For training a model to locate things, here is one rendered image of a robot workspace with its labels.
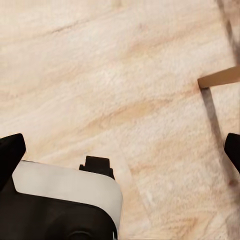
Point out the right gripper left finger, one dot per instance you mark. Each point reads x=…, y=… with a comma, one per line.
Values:
x=12, y=149

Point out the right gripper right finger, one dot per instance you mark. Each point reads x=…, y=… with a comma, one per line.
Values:
x=232, y=149

